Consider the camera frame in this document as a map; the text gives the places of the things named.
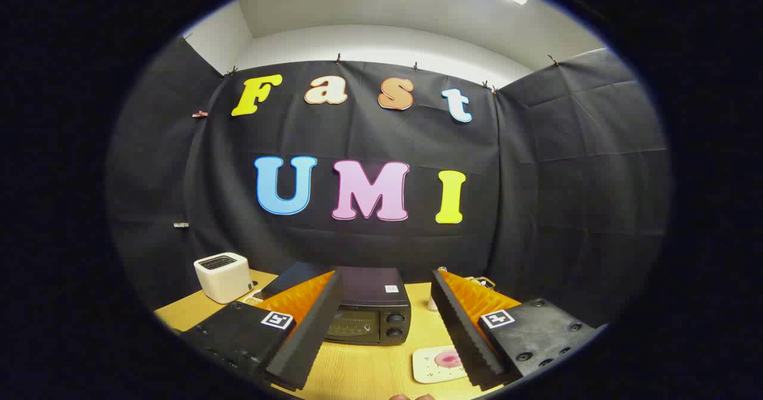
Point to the small dish of nuts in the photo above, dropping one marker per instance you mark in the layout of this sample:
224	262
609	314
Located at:
254	298

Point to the pink ham slice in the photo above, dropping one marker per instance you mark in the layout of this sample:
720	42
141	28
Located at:
447	359

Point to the red clip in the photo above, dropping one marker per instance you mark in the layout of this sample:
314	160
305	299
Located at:
200	114

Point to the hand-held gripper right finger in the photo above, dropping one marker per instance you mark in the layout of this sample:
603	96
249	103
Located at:
462	334

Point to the black toaster oven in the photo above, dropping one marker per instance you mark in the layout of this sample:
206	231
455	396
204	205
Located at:
369	292

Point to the white slot toaster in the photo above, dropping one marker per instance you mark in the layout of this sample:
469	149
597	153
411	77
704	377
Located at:
223	278

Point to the clear plastic bottle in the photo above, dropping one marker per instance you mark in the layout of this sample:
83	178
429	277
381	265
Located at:
433	303

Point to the cream rectangular tray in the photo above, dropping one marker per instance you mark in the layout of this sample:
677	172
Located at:
424	367

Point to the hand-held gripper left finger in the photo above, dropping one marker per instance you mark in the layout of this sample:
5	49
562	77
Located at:
310	340

